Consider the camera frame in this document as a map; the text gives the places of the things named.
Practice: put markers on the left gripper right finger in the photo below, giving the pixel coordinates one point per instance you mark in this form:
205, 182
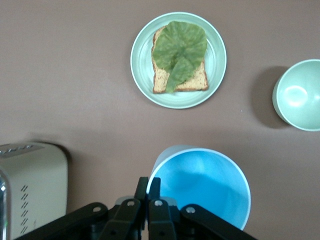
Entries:
160, 220

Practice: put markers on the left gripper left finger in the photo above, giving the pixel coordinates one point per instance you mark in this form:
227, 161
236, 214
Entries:
117, 220

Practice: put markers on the light blue plastic cup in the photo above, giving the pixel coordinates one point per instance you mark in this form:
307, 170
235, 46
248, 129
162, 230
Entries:
207, 180

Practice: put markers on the beige chrome toaster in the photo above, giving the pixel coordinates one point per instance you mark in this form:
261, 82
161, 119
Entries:
37, 180

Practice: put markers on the brown bread slice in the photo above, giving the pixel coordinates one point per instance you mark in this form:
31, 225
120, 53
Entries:
195, 80

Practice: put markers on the brown tablecloth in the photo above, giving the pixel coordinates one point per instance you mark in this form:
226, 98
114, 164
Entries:
62, 75

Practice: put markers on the pale green plate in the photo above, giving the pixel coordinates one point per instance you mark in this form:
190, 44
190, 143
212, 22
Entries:
142, 60

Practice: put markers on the green lettuce leaf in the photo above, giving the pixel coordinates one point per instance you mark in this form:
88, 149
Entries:
180, 47

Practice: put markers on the pale green bowl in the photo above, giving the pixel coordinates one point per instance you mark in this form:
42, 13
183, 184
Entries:
297, 97

